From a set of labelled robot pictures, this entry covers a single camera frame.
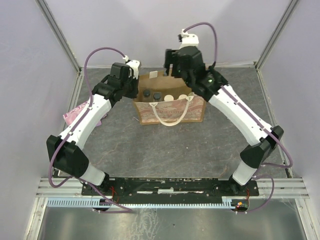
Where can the left aluminium frame post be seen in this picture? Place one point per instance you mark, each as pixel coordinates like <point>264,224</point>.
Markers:
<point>47,13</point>

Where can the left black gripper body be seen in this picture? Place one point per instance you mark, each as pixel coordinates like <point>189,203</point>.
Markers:
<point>130,87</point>

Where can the brown canvas tote bag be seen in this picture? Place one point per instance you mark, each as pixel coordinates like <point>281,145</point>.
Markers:
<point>168,113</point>

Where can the pink printed package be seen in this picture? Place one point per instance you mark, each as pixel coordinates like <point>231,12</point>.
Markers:
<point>70,116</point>

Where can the aluminium frame post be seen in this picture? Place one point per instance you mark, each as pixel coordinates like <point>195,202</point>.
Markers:
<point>47,13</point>
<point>288,12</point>

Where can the blue slotted cable duct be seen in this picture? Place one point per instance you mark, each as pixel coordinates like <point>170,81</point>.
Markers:
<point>170,203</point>

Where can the short clear glass bottle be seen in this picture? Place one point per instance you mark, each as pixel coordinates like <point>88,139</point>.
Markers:
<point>146,96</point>

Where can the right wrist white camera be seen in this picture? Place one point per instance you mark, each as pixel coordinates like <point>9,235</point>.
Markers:
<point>187,39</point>

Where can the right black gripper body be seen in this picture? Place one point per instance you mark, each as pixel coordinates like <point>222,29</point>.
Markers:
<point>171,58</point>

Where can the tall clear glass bottle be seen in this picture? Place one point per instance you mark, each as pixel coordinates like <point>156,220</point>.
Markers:
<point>157,96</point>

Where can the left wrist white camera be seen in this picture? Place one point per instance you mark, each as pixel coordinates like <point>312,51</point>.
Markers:
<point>134,66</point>

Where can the wrist white camera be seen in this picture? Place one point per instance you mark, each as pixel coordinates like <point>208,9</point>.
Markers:
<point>187,39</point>
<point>134,66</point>

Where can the aluminium front rail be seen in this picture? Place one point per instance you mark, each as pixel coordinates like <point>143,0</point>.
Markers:
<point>282,188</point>

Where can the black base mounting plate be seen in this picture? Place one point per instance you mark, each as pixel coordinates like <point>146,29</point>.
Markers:
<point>129,186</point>

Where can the yellow-green bottle white cap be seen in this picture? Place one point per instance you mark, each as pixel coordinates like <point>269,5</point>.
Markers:
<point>168,98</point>

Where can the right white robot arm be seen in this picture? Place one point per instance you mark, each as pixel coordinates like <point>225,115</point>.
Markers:
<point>262,138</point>

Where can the cream bottle white cap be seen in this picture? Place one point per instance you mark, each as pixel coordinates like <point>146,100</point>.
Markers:
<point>182,96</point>

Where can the right aluminium frame post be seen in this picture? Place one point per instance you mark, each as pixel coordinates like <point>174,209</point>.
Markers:
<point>288,12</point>

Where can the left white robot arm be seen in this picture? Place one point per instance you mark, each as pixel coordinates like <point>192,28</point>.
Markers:
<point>66,150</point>

